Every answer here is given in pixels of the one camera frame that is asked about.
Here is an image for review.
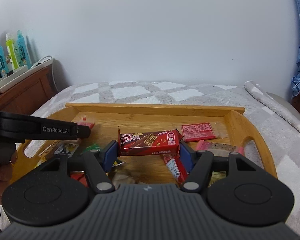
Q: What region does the beige plastic tray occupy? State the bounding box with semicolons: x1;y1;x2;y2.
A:
0;56;53;93

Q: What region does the red chocolate stick box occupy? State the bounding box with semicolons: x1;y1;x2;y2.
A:
118;127;183;156

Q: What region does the teal spray bottle left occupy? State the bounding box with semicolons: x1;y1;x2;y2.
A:
0;44;9;76

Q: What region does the white power cable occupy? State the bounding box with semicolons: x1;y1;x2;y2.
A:
31;55;58;92

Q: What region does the brown nut bar packet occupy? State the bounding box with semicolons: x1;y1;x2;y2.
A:
38;139;81;164

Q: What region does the red shrimp snack packet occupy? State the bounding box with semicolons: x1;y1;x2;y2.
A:
70;171;89;187

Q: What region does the grey white checked blanket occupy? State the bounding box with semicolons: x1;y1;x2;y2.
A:
34;81;300;234

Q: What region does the bamboo serving tray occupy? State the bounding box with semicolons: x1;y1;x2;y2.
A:
10;103;277;184

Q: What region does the red white cracker packet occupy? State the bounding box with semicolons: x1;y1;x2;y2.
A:
181;122;225;142

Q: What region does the long red snack stick packet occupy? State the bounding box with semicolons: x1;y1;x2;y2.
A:
161;154;189;185

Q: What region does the green pea snack bag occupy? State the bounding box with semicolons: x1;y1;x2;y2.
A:
82;144;101;154

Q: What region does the brown wooden cabinet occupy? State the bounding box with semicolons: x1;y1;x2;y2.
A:
0;65;57;115

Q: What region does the teal spray bottle right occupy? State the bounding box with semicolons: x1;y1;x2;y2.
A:
17;30;32;69

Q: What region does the green spray bottle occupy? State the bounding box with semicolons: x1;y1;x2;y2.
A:
6;33;19;69

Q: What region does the teal spray bottle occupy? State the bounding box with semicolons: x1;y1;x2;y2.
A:
0;44;9;76
17;30;32;69

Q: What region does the pink clear snack packet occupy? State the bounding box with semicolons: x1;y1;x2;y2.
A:
196;140;244;157

